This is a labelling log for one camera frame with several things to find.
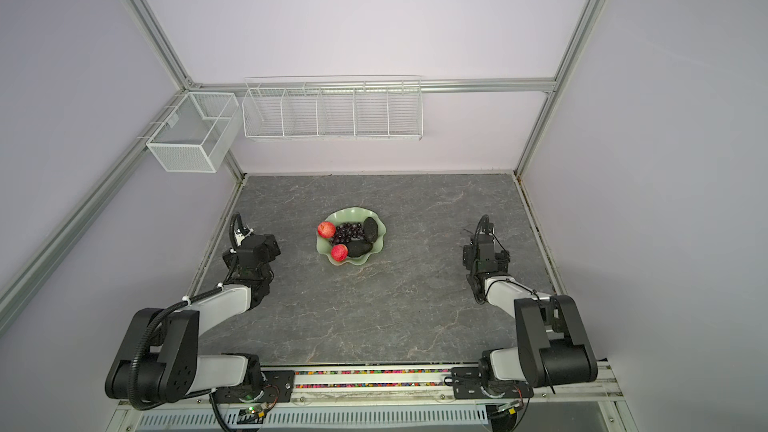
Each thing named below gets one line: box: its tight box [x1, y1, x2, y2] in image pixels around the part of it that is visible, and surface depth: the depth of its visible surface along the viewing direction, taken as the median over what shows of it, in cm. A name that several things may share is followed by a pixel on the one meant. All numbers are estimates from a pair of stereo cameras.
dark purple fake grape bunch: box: [329, 222, 365, 246], surface depth 100 cm
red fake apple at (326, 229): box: [317, 221, 337, 239], surface depth 96 cm
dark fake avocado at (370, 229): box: [363, 217, 378, 243], surface depth 98 cm
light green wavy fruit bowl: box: [316, 207, 386, 267], surface depth 98 cm
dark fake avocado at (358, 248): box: [346, 240, 373, 257], surface depth 97 cm
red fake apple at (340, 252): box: [331, 244, 349, 262], surface depth 93 cm
